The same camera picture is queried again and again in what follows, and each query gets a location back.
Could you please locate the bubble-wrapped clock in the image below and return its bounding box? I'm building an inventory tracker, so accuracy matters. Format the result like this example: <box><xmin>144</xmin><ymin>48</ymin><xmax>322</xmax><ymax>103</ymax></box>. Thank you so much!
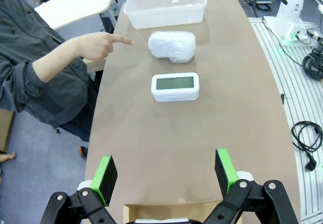
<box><xmin>147</xmin><ymin>30</ymin><xmax>197</xmax><ymax>64</ymax></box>

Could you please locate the person's right hand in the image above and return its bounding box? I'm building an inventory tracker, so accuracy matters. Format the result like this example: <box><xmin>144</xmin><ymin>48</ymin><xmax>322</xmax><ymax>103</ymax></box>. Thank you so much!
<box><xmin>75</xmin><ymin>31</ymin><xmax>134</xmax><ymax>63</ymax></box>

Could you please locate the black orange shoe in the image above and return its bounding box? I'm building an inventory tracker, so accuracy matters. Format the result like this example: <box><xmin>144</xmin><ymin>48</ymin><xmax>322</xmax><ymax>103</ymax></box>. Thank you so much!
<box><xmin>78</xmin><ymin>145</ymin><xmax>89</xmax><ymax>159</ymax></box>

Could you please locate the open brown cardboard box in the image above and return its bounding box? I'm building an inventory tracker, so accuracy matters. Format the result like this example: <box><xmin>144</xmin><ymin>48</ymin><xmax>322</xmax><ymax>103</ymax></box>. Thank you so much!
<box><xmin>123</xmin><ymin>200</ymin><xmax>223</xmax><ymax>224</ymax></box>

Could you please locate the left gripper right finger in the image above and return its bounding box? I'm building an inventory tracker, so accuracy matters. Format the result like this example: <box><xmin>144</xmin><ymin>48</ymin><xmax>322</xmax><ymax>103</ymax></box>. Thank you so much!
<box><xmin>201</xmin><ymin>148</ymin><xmax>300</xmax><ymax>224</ymax></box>

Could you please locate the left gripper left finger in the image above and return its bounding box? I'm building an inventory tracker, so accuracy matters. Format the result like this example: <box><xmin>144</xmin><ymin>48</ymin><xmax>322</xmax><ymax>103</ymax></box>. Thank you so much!
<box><xmin>40</xmin><ymin>155</ymin><xmax>119</xmax><ymax>224</ymax></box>

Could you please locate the unwrapped white digital clock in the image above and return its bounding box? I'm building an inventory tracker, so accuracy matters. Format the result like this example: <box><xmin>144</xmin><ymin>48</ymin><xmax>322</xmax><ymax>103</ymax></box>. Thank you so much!
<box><xmin>150</xmin><ymin>72</ymin><xmax>200</xmax><ymax>102</ymax></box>

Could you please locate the clear plastic container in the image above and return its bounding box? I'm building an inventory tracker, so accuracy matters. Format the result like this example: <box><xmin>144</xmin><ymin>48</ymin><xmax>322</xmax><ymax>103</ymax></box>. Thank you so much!
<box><xmin>123</xmin><ymin>0</ymin><xmax>207</xmax><ymax>30</ymax></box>

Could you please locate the person in grey jacket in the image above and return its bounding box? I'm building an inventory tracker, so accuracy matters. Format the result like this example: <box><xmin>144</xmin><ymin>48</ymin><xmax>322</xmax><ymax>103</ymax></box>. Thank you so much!
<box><xmin>0</xmin><ymin>0</ymin><xmax>106</xmax><ymax>143</ymax></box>

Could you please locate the black cable with plug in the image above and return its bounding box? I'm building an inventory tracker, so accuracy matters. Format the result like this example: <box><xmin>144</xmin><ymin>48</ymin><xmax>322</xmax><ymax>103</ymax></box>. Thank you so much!
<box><xmin>291</xmin><ymin>121</ymin><xmax>323</xmax><ymax>172</ymax></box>

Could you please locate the person's right forearm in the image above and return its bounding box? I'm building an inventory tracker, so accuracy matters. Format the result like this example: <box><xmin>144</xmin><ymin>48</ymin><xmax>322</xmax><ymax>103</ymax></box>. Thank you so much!
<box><xmin>15</xmin><ymin>38</ymin><xmax>85</xmax><ymax>101</ymax></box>

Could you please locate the white table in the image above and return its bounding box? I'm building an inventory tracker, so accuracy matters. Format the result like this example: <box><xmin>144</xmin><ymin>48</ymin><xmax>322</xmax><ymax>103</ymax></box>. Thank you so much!
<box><xmin>34</xmin><ymin>0</ymin><xmax>121</xmax><ymax>30</ymax></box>

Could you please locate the black cable bundle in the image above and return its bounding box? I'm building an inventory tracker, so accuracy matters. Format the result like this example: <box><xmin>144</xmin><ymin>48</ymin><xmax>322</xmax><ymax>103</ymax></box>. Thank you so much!
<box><xmin>302</xmin><ymin>52</ymin><xmax>323</xmax><ymax>81</ymax></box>

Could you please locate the white slatted robot platform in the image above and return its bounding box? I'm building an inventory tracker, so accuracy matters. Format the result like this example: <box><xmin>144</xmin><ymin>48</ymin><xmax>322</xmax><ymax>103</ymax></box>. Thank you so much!
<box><xmin>248</xmin><ymin>17</ymin><xmax>323</xmax><ymax>224</ymax></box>

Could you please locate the brown cardboard floor box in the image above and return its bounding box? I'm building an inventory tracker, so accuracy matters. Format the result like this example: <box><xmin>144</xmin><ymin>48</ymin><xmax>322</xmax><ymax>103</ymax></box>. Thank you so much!
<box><xmin>0</xmin><ymin>109</ymin><xmax>15</xmax><ymax>153</ymax></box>

